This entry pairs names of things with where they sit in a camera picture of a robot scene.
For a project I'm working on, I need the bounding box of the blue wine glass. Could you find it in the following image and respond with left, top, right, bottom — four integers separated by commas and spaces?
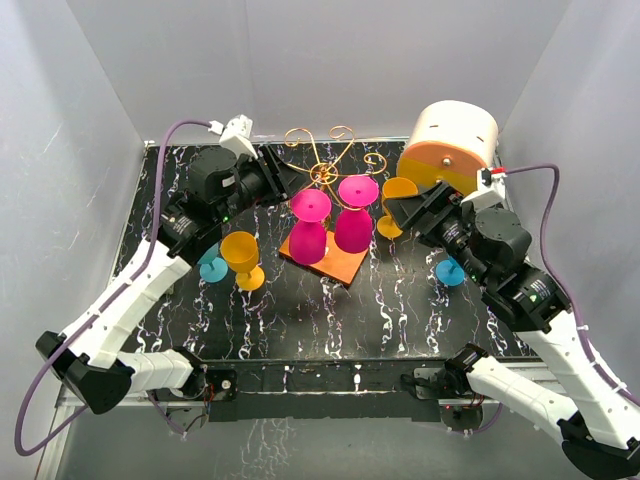
198, 243, 228, 283
435, 257, 465, 287

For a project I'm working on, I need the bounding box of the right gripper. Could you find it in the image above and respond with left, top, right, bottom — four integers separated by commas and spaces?
385, 181, 492, 287

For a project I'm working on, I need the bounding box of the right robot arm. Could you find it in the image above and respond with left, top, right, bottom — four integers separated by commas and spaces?
384, 182, 639, 479

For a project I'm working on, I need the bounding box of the gold wire wine glass rack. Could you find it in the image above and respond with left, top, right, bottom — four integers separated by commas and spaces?
279, 125, 388, 288

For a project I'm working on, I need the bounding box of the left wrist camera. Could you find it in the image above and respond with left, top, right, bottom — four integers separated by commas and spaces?
208, 114, 257, 159

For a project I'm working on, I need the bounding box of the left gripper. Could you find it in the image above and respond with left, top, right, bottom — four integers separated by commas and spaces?
215, 144, 309, 224

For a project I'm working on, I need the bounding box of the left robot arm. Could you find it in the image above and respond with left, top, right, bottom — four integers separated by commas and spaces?
36, 145, 308, 414

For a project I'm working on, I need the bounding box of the white orange cylindrical container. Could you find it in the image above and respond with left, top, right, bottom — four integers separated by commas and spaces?
396, 100, 499, 195

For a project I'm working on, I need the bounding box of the orange wine glass left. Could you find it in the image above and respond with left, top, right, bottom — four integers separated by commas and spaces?
220, 231, 265, 291

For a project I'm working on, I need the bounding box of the orange wine glass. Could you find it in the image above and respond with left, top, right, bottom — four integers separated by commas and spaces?
220, 231, 265, 291
376, 176, 420, 240

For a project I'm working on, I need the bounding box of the magenta wine glass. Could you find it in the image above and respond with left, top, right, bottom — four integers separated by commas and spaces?
289, 189, 331, 265
334, 175, 379, 254

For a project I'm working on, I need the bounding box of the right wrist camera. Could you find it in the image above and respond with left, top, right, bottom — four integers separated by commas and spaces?
462, 167, 506, 212

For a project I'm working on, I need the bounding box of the orange wine glass right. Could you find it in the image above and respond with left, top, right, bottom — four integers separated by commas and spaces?
376, 176, 420, 240

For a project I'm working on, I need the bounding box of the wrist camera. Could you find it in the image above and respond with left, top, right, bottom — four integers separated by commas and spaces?
462, 167, 506, 212
208, 114, 257, 159

